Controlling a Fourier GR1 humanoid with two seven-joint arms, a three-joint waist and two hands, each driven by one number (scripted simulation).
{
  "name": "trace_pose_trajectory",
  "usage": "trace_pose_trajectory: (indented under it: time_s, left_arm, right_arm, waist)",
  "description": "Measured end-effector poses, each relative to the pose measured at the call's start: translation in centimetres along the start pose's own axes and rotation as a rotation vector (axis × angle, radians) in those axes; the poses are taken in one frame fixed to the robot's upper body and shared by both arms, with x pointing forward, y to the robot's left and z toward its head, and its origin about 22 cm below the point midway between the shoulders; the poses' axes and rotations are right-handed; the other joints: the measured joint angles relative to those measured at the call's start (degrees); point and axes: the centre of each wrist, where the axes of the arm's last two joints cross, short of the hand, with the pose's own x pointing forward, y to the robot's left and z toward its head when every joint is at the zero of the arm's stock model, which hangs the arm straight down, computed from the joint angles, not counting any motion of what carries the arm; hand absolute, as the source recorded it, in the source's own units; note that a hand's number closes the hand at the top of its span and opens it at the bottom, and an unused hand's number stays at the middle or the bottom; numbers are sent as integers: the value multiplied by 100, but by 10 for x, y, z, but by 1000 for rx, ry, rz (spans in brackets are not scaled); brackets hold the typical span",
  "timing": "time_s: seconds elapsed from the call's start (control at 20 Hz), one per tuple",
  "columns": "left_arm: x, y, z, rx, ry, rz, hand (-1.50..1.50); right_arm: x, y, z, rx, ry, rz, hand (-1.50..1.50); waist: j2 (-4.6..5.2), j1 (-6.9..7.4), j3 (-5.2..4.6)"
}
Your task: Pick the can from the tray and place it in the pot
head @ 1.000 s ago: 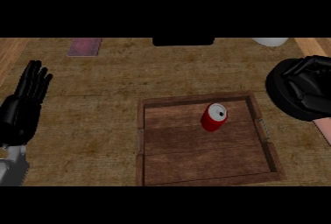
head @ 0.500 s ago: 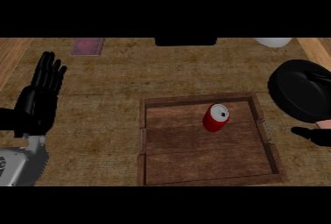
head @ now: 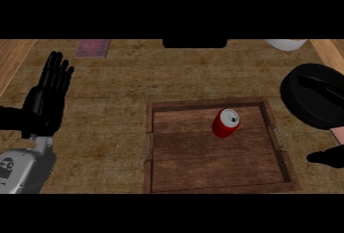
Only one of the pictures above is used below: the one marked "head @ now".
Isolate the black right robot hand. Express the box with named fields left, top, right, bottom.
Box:
left=305, top=144, right=344, bottom=169

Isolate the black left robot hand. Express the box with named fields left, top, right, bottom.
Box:
left=0, top=50, right=75, bottom=139

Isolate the black pot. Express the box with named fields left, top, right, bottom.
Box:
left=278, top=63, right=344, bottom=146

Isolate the red can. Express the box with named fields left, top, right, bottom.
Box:
left=210, top=107, right=241, bottom=139

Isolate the brown wooden tray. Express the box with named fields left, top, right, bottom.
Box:
left=141, top=96, right=302, bottom=195

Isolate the white bowl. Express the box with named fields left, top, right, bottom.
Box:
left=262, top=39, right=308, bottom=52

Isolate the black appliance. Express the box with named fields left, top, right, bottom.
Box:
left=160, top=39, right=230, bottom=49

